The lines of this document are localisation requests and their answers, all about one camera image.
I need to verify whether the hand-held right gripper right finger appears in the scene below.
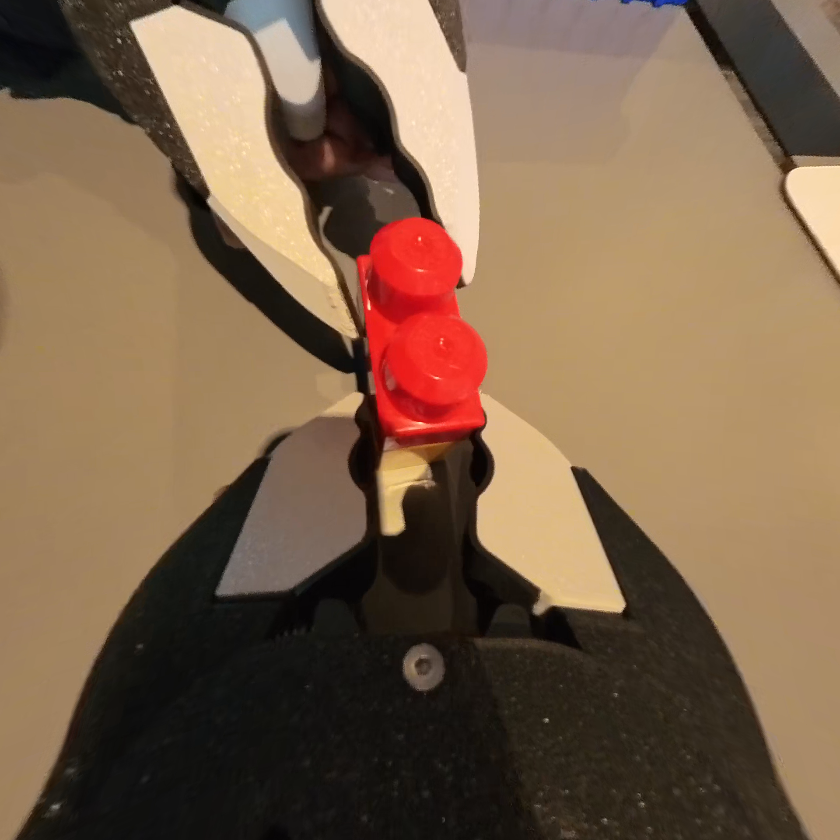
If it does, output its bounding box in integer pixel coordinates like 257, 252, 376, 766
469, 392, 626, 618

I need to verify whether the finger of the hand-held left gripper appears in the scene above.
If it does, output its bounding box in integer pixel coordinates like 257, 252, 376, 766
318, 0, 481, 288
130, 7, 362, 339

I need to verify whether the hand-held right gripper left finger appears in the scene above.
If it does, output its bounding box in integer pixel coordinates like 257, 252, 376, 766
215, 392, 378, 599

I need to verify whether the red two-stud mega block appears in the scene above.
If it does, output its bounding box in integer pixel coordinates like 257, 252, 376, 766
356, 217, 490, 454

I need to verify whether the person's left forearm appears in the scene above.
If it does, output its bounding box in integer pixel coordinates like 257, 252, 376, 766
0, 0, 86, 99

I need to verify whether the black table pad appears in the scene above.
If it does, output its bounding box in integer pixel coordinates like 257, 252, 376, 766
692, 0, 840, 165

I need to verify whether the white rounded board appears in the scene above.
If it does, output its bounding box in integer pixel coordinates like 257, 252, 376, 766
782, 165, 840, 283

